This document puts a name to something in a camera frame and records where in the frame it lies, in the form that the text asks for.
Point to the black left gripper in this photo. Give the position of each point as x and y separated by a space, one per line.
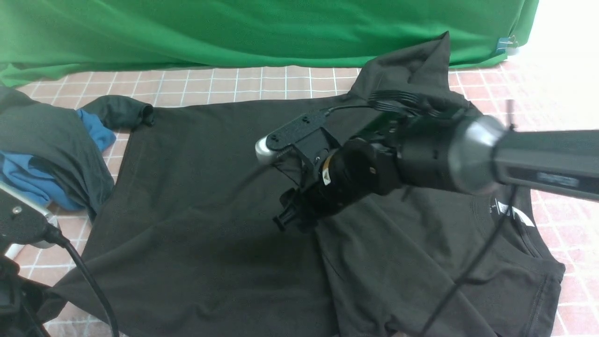
17 315

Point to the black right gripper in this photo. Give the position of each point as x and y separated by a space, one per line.
338 175

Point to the dark gray long-sleeved shirt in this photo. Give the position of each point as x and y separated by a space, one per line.
186 247

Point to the blue shirt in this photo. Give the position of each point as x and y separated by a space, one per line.
20 171

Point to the white shirt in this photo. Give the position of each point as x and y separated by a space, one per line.
11 251

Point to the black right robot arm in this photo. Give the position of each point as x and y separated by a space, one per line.
468 155

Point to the green backdrop cloth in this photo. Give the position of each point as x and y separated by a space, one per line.
47 39

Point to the blue binder clip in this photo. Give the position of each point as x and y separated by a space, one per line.
506 44

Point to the pink checkered tablecloth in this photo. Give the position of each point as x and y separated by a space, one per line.
547 101

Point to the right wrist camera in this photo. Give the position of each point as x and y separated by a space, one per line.
270 148

